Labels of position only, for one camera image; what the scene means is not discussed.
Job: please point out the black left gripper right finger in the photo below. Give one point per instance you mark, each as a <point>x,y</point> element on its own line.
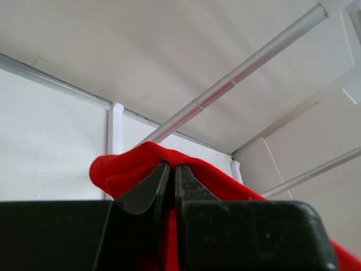
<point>246,235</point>

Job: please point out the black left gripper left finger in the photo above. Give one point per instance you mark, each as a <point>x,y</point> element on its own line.
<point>123,234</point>

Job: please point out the red t shirt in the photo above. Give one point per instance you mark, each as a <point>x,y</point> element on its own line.
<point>117,174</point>

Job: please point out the white clothes rack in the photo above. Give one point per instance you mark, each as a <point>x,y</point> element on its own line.
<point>226,72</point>

